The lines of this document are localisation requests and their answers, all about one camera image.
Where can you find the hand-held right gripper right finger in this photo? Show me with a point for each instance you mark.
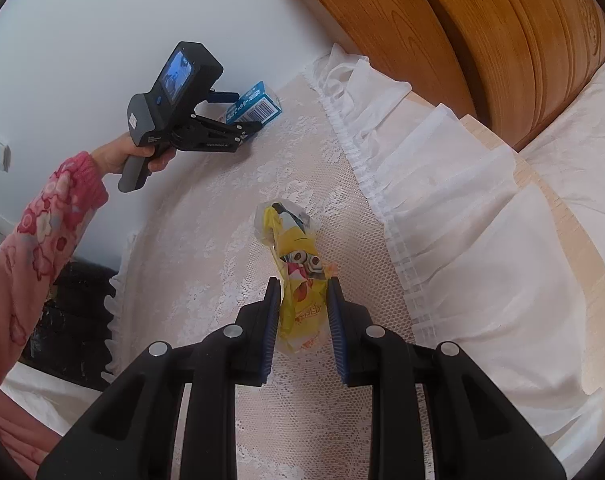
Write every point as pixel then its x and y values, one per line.
pixel 337 330

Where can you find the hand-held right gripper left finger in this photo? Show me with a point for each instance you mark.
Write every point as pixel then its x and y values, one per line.
pixel 270 330

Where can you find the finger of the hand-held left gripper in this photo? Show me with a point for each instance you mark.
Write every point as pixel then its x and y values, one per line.
pixel 225 96
pixel 232 127

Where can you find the blue milk carton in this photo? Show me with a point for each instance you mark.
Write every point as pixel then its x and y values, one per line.
pixel 257 105

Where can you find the yellow cartoon snack packet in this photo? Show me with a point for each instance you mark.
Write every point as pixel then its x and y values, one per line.
pixel 297 290

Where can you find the person's left forearm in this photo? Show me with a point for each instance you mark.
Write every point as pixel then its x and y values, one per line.
pixel 42 230

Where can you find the person's left hand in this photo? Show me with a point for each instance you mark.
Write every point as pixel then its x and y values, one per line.
pixel 112 152

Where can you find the white lace tablecloth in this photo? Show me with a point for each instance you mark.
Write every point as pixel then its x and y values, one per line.
pixel 222 240

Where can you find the dark cloth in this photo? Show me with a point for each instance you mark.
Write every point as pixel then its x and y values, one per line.
pixel 72 320

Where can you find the wooden headboard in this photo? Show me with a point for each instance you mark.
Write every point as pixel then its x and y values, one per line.
pixel 457 35

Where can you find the light wooden bedside table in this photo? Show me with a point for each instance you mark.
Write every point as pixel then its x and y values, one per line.
pixel 552 195

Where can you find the person's pink floral clothing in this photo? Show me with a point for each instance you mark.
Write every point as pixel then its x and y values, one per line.
pixel 12 440

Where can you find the bed with pink sheet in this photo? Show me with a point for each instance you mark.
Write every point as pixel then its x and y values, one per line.
pixel 582 135

